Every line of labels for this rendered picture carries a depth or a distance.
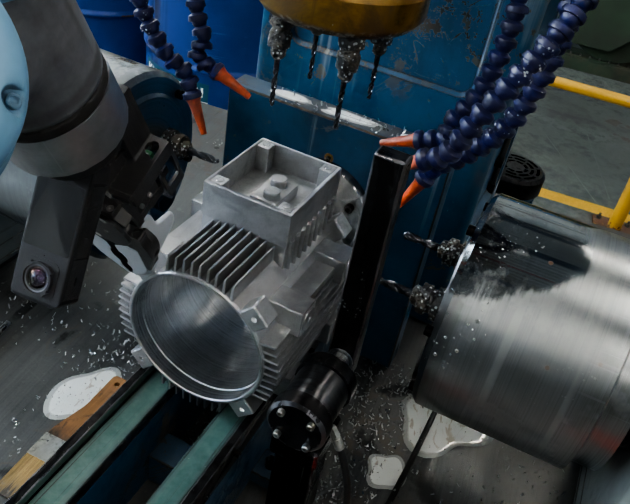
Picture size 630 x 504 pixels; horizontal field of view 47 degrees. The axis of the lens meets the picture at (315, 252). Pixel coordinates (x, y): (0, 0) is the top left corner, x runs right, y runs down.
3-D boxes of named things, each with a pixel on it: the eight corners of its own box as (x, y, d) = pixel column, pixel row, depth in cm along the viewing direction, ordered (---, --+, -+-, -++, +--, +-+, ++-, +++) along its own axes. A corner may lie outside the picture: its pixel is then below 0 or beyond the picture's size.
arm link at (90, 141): (57, 162, 44) (-62, 112, 47) (86, 202, 48) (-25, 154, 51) (135, 57, 47) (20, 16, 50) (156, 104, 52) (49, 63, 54)
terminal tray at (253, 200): (253, 190, 85) (260, 136, 81) (333, 222, 82) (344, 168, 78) (196, 237, 76) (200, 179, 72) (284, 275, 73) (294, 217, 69)
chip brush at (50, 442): (107, 374, 95) (107, 370, 94) (139, 389, 93) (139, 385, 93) (-9, 492, 79) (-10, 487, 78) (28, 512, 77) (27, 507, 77)
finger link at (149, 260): (172, 263, 64) (144, 215, 56) (163, 277, 64) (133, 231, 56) (129, 244, 65) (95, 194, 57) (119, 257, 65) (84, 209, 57)
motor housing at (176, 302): (214, 276, 95) (225, 150, 84) (342, 334, 90) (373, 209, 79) (116, 367, 80) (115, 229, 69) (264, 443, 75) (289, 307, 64)
